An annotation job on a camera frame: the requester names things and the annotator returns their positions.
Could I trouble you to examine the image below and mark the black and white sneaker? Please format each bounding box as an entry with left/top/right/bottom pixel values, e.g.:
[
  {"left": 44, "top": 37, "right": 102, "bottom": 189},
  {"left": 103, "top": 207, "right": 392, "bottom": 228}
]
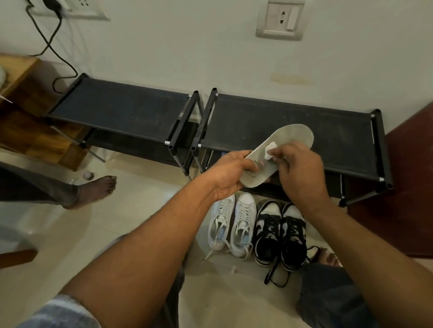
[
  {"left": 253, "top": 199, "right": 283, "bottom": 288},
  {"left": 278, "top": 203, "right": 320, "bottom": 273}
]

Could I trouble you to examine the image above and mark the person's right forearm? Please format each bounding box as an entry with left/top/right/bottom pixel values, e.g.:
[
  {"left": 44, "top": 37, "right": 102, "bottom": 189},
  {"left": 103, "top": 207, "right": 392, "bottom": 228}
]
[{"left": 298, "top": 199, "right": 433, "bottom": 328}]

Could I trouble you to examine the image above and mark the black fabric shoe rack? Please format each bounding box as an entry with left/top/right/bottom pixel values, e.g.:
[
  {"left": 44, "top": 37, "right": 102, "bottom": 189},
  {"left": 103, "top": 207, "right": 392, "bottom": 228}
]
[
  {"left": 44, "top": 73, "right": 207, "bottom": 180},
  {"left": 190, "top": 88, "right": 394, "bottom": 207}
]

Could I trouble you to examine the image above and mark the person's right foot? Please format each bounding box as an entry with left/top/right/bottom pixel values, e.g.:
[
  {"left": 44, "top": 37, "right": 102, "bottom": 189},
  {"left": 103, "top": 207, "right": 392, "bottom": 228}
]
[{"left": 309, "top": 248, "right": 343, "bottom": 268}]

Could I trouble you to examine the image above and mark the white wall switch plate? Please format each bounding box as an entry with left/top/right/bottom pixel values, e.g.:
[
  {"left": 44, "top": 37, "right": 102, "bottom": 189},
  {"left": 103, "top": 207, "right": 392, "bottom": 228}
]
[{"left": 255, "top": 0, "right": 306, "bottom": 42}]

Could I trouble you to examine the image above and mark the black power cable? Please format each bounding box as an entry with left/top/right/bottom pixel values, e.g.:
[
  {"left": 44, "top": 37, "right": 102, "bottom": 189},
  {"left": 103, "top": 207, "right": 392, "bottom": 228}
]
[{"left": 25, "top": 0, "right": 79, "bottom": 95}]

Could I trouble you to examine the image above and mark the white lace-up sneaker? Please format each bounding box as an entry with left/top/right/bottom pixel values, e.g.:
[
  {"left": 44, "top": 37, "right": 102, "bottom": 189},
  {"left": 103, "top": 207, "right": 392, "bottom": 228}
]
[
  {"left": 201, "top": 194, "right": 236, "bottom": 263},
  {"left": 230, "top": 192, "right": 258, "bottom": 261}
]

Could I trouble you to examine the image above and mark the person's foot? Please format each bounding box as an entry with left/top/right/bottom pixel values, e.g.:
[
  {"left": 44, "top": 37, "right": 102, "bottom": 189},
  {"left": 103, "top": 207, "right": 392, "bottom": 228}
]
[
  {"left": 62, "top": 175, "right": 118, "bottom": 211},
  {"left": 309, "top": 248, "right": 343, "bottom": 268}
]

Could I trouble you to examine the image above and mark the dark brown wooden door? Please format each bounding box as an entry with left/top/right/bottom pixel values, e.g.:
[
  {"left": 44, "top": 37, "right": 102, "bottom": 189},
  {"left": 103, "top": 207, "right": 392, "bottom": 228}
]
[{"left": 347, "top": 101, "right": 433, "bottom": 260}]

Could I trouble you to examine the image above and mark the grey shoe insole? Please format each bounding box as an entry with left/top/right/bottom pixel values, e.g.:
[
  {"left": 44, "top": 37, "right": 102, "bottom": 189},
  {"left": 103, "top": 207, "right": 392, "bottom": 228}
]
[{"left": 237, "top": 124, "right": 315, "bottom": 188}]

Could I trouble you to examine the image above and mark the striped grey shirt sleeve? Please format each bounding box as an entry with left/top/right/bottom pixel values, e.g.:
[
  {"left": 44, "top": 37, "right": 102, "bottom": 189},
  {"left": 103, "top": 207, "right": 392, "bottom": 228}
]
[{"left": 15, "top": 294, "right": 102, "bottom": 328}]

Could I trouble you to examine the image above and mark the person's left forearm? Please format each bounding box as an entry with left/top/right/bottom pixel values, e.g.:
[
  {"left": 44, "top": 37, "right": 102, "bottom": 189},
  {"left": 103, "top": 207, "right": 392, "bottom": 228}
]
[{"left": 58, "top": 174, "right": 234, "bottom": 328}]

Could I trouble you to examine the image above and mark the person's right trouser leg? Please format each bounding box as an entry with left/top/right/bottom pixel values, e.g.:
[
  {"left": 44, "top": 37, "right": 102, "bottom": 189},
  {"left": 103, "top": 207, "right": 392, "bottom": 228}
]
[{"left": 296, "top": 263, "right": 381, "bottom": 328}]

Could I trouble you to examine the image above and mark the person's right hand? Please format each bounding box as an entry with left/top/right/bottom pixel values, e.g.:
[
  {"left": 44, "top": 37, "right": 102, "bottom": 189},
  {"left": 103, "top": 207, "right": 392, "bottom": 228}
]
[{"left": 269, "top": 141, "right": 334, "bottom": 212}]

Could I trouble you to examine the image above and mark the brown wooden table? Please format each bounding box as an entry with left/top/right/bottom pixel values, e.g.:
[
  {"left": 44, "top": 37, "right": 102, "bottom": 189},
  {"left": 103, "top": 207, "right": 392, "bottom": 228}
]
[{"left": 0, "top": 53, "right": 92, "bottom": 172}]

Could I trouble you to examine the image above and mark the white wall socket plate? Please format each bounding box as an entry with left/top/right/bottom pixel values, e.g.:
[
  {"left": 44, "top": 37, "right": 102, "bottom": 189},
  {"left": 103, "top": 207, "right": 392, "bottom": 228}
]
[{"left": 27, "top": 0, "right": 110, "bottom": 21}]

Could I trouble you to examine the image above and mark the brown wooden furniture foot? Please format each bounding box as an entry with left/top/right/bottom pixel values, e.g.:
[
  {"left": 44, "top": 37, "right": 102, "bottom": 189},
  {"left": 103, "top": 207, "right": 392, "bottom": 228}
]
[{"left": 0, "top": 249, "right": 38, "bottom": 270}]

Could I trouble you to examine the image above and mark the person's left hand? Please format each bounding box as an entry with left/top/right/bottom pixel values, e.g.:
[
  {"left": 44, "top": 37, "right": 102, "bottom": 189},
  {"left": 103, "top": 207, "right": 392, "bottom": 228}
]
[{"left": 203, "top": 150, "right": 270, "bottom": 203}]

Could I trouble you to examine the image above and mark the black charger plug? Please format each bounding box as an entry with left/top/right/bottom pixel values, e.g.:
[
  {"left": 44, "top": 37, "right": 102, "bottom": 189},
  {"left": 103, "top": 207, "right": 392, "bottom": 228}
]
[{"left": 43, "top": 0, "right": 63, "bottom": 19}]

